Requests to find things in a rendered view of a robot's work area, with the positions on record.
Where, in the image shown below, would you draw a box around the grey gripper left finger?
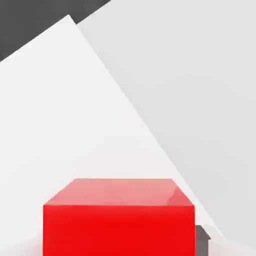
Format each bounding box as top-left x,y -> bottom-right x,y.
0,235 -> 44,256

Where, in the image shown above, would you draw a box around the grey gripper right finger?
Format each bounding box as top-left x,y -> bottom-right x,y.
194,223 -> 256,256

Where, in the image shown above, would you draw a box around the small red cube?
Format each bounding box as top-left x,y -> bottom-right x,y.
42,178 -> 196,256

